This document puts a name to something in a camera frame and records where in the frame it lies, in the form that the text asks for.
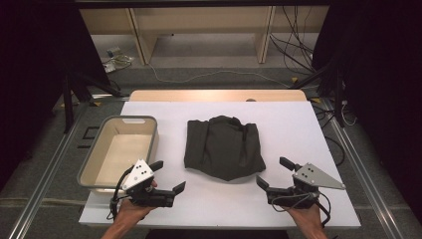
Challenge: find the left hand-held gripper black cable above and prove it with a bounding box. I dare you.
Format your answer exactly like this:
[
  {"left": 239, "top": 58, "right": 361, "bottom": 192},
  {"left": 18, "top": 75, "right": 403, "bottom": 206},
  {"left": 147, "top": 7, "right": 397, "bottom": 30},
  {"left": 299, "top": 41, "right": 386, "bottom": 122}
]
[{"left": 106, "top": 164, "right": 134, "bottom": 221}]

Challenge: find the grey plastic basket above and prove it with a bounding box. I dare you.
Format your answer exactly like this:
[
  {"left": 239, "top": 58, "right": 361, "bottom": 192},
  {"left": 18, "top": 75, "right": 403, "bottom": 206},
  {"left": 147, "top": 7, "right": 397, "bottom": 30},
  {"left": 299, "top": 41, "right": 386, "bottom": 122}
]
[{"left": 76, "top": 115, "right": 160, "bottom": 194}]

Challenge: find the black metal stand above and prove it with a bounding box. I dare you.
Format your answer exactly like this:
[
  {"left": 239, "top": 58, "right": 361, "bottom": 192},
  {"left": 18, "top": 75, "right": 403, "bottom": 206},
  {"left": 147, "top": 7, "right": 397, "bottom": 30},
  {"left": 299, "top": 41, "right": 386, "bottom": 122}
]
[
  {"left": 288, "top": 56, "right": 346, "bottom": 129},
  {"left": 61, "top": 71, "right": 131, "bottom": 134}
]

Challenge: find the aluminium rail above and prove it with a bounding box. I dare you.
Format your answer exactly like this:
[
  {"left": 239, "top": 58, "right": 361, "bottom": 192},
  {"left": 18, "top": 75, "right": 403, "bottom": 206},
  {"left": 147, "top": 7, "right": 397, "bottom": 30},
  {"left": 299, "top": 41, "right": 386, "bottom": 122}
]
[
  {"left": 7, "top": 98, "right": 101, "bottom": 239},
  {"left": 319, "top": 98, "right": 405, "bottom": 239}
]

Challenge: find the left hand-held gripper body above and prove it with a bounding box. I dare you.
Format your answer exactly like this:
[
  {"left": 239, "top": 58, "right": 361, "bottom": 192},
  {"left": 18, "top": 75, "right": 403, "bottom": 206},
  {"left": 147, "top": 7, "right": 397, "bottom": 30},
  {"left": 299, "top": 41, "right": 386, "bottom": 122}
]
[{"left": 121, "top": 158, "right": 176, "bottom": 209}]

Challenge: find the person's right hand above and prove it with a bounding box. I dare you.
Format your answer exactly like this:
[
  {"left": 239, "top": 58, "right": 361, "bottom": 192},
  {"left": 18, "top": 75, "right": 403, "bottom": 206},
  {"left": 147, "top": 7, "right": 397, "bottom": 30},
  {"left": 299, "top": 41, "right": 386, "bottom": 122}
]
[{"left": 284, "top": 201, "right": 324, "bottom": 231}]

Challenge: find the black curtain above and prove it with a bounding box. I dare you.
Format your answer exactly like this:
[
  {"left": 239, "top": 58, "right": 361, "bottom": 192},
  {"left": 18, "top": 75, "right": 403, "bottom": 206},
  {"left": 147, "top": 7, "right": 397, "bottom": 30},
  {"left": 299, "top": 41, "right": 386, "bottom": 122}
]
[
  {"left": 312, "top": 0, "right": 422, "bottom": 213},
  {"left": 0, "top": 0, "right": 111, "bottom": 193}
]

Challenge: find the folded dark grey cloth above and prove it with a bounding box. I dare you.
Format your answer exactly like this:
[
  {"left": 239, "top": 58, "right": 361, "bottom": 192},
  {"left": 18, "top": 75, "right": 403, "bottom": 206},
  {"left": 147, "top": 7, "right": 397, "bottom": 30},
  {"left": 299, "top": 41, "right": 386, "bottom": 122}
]
[{"left": 183, "top": 115, "right": 267, "bottom": 182}]

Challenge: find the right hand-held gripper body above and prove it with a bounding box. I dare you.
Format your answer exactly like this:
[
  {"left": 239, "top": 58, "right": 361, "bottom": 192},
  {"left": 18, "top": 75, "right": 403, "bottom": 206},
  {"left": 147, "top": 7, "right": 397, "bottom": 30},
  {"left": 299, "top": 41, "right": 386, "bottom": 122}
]
[{"left": 266, "top": 161, "right": 346, "bottom": 210}]

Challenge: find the black floor cable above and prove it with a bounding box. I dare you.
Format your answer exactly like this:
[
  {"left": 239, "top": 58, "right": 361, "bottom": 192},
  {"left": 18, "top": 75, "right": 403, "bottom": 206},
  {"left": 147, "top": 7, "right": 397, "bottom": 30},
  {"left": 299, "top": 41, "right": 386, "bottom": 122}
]
[{"left": 312, "top": 102, "right": 358, "bottom": 167}]

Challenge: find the right hand-held gripper black cable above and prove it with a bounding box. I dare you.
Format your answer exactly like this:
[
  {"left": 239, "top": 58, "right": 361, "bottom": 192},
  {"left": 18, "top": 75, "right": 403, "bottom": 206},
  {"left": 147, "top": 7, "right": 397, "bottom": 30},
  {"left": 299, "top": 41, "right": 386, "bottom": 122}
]
[{"left": 270, "top": 190, "right": 332, "bottom": 229}]

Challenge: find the bundle of black cables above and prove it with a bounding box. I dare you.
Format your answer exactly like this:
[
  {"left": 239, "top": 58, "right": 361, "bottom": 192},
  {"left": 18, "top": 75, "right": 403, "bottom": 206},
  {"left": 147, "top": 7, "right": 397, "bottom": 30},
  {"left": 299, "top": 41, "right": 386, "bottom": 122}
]
[{"left": 268, "top": 5, "right": 317, "bottom": 77}]

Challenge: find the hand-held gripper black cable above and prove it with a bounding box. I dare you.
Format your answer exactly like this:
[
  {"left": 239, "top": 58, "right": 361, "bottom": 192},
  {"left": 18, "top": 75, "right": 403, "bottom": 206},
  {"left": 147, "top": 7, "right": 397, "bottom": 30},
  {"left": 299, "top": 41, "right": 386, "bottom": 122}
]
[
  {"left": 270, "top": 190, "right": 332, "bottom": 229},
  {"left": 106, "top": 164, "right": 134, "bottom": 221}
]

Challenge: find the person's left hand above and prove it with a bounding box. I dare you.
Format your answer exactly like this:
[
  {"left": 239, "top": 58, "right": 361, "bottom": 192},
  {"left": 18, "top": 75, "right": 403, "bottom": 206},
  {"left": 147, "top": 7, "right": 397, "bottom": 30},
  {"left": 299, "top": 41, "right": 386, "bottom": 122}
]
[{"left": 113, "top": 179, "right": 159, "bottom": 224}]

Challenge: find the white power strip with cables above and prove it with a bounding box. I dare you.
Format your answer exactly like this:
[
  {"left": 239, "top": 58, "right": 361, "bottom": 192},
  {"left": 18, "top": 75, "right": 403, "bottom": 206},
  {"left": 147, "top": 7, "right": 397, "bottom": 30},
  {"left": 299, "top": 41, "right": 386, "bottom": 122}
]
[{"left": 101, "top": 45, "right": 136, "bottom": 75}]

